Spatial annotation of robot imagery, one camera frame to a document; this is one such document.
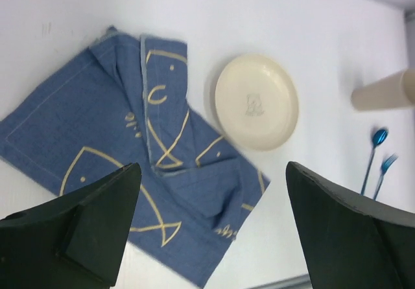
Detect blue metal fork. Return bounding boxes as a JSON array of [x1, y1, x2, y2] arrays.
[[373, 154, 398, 200]]

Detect cream ceramic plate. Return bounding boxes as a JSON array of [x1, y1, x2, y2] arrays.
[[215, 54, 299, 151]]

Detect beige cup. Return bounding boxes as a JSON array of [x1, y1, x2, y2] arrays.
[[351, 69, 414, 111]]

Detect blue metal spoon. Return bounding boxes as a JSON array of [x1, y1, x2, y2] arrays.
[[360, 127, 389, 195]]

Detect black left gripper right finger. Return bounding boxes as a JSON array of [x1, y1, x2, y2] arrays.
[[285, 161, 414, 288]]

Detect blue fish-print placemat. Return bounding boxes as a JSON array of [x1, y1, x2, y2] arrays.
[[1, 27, 270, 288]]

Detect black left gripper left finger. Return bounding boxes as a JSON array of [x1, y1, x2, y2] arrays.
[[1, 163, 142, 288]]

